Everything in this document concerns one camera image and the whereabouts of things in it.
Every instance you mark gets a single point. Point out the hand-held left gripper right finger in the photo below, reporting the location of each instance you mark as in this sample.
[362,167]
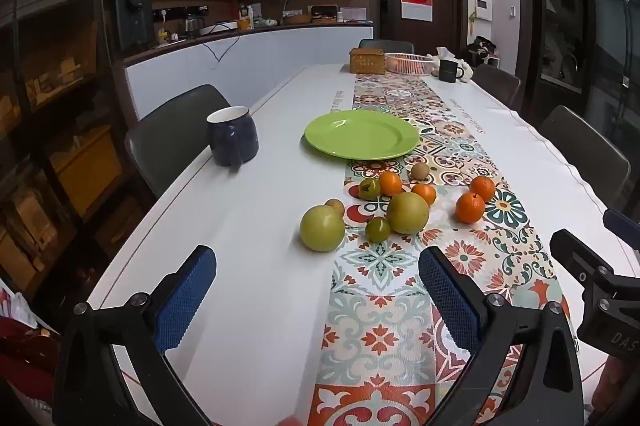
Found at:
[450,301]

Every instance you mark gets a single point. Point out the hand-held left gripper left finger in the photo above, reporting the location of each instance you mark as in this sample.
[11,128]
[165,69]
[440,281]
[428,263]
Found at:
[185,296]

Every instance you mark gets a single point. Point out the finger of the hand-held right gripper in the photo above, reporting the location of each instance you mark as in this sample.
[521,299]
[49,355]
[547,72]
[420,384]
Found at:
[575,253]
[622,226]

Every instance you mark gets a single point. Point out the orange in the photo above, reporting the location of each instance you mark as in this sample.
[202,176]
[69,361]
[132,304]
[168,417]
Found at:
[390,183]
[425,194]
[470,208]
[483,187]

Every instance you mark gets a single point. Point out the large green-brown apple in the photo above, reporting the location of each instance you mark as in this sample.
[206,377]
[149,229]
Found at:
[407,212]

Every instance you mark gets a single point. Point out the small green tangerine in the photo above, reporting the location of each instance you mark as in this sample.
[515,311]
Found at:
[377,229]

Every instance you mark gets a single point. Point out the brown kiwi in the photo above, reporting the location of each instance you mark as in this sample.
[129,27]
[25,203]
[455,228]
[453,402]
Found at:
[419,170]

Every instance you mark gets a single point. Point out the green tangerine with dark sticker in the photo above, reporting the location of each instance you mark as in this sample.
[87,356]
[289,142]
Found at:
[370,189]

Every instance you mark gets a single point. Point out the large green apple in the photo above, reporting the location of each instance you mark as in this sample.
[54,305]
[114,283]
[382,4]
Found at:
[322,228]

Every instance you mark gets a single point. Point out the small brown round fruit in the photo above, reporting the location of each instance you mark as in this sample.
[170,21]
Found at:
[336,206]

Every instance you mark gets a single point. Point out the green plate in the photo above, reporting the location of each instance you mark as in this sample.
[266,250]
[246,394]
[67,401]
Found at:
[360,136]

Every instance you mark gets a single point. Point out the person's right hand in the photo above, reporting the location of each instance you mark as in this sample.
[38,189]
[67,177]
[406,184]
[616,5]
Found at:
[607,386]

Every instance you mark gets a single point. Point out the grey dining chair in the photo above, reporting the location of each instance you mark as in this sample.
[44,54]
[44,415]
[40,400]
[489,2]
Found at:
[495,81]
[170,141]
[385,46]
[585,151]

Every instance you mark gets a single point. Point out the navy blue mug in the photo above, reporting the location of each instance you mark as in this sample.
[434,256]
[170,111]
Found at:
[235,141]

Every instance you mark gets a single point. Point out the red printed cloth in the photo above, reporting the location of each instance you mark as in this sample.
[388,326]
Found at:
[20,356]

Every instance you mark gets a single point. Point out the glass-door display cabinet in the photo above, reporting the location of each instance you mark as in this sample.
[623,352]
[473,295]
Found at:
[75,156]

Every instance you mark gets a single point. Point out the glass sliding door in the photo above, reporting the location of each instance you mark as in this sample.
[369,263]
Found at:
[600,31]

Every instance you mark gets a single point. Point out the black mug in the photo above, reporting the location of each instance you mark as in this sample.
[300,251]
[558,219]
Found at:
[450,71]

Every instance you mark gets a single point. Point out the black bag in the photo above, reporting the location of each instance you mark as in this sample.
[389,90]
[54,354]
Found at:
[482,46]

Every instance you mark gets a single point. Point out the pink plastic basket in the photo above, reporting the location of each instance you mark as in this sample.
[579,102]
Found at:
[410,64]

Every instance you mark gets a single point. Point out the wicker tissue box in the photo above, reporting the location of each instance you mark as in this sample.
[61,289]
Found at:
[367,60]

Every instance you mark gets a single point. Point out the white lower cabinet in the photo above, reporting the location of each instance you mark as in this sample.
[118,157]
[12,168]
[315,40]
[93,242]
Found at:
[280,56]

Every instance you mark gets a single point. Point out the glass kettle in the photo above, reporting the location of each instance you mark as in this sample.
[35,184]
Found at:
[192,25]

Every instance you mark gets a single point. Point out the white round appliance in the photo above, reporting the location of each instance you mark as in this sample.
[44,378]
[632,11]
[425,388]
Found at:
[220,27]

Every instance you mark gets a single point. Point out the orange cup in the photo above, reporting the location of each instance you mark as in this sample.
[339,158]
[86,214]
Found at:
[243,24]

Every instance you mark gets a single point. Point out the black coffee machine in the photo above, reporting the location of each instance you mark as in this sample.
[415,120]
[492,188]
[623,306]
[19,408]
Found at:
[132,19]

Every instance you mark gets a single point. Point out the black box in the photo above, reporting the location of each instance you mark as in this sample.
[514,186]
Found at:
[324,12]

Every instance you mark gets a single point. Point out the white wall intercom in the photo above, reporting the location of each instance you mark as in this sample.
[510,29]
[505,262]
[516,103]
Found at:
[482,9]

